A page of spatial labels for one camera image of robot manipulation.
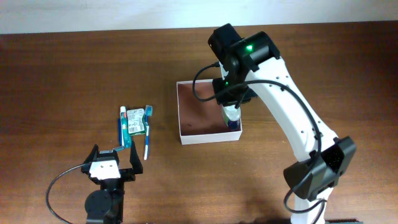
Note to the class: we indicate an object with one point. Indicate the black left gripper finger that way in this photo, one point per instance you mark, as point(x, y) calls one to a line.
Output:
point(135, 160)
point(92, 155)

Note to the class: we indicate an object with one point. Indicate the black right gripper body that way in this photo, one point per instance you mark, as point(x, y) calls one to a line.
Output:
point(230, 89)

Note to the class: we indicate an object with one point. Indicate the clear pump soap bottle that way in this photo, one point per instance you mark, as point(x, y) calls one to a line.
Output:
point(232, 117)

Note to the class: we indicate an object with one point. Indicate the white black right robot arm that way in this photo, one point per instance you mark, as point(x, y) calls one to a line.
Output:
point(253, 66)

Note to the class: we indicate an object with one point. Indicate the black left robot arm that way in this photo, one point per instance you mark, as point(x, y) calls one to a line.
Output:
point(105, 205)

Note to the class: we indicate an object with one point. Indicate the green Dettol soap pack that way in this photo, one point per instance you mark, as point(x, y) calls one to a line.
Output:
point(135, 121)

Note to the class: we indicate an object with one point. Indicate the green white toothpaste tube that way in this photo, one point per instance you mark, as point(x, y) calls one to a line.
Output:
point(126, 138)

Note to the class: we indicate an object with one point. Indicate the white open cardboard box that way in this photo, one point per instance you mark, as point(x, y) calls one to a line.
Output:
point(201, 122)

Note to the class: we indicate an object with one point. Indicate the blue white toothbrush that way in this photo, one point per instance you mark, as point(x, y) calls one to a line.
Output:
point(148, 113)

